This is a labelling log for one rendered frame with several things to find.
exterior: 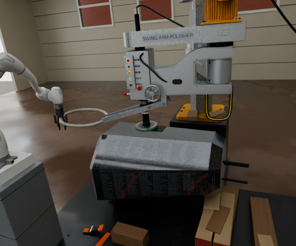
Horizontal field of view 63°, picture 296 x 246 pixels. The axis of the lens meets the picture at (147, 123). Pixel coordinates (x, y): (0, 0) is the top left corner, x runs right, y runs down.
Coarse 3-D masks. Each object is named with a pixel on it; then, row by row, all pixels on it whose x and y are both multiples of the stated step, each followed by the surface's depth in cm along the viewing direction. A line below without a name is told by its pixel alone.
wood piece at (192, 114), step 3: (189, 111) 263; (192, 111) 262; (195, 111) 261; (189, 114) 254; (192, 114) 253; (195, 114) 253; (189, 117) 248; (192, 117) 248; (195, 117) 247; (189, 120) 249; (192, 120) 249; (195, 120) 248
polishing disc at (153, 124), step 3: (138, 123) 235; (141, 123) 235; (153, 123) 232; (156, 123) 232; (138, 126) 228; (141, 126) 228; (144, 126) 227; (147, 126) 226; (150, 126) 226; (153, 126) 225; (156, 126) 227; (141, 129) 223; (144, 129) 222; (147, 129) 222
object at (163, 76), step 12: (204, 48) 186; (216, 48) 184; (228, 48) 180; (180, 60) 203; (192, 60) 190; (156, 72) 200; (168, 72) 198; (180, 72) 195; (192, 72) 193; (156, 84) 204; (168, 84) 202; (180, 84) 199; (192, 84) 197; (204, 84) 197; (216, 84) 193; (228, 84) 191
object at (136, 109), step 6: (168, 96) 221; (156, 102) 214; (168, 102) 212; (126, 108) 236; (132, 108) 234; (138, 108) 221; (144, 108) 219; (150, 108) 218; (108, 114) 243; (114, 114) 241; (120, 114) 227; (126, 114) 226; (132, 114) 224; (108, 120) 233
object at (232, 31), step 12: (204, 24) 176; (216, 24) 174; (228, 24) 172; (240, 24) 170; (132, 36) 193; (144, 36) 191; (156, 36) 188; (168, 36) 186; (180, 36) 184; (192, 36) 182; (204, 36) 179; (216, 36) 177; (228, 36) 175; (240, 36) 173; (144, 48) 205
